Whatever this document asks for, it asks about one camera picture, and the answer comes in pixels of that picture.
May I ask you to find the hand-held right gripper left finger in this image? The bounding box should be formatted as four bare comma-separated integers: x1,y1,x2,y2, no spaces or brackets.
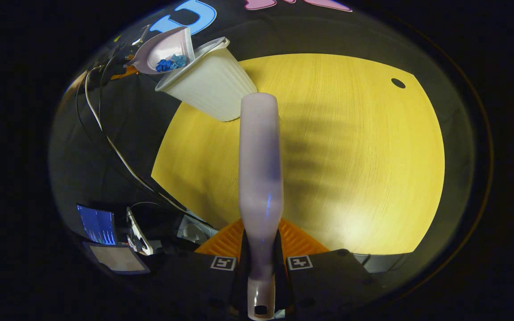
163,218,245,315

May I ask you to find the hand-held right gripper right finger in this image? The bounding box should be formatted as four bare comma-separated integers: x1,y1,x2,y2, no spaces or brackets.
276,218,376,313

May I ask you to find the pale pink dustpan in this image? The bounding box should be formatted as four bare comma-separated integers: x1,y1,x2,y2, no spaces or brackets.
128,27,195,75

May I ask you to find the white ribbed garbage bin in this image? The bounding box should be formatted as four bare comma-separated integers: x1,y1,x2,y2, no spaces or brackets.
155,37,258,123

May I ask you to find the small pale pink broom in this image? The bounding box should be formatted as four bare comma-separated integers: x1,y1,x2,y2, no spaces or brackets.
238,93,285,321

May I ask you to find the white and black device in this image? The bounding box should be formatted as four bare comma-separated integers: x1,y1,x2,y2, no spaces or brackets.
126,206,154,256

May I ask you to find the open laptop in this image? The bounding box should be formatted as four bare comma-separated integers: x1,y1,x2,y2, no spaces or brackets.
76,204,151,274

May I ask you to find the black cable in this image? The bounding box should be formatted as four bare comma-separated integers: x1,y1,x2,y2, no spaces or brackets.
75,71,159,197

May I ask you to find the white cable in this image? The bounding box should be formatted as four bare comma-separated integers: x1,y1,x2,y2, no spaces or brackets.
85,66,187,213

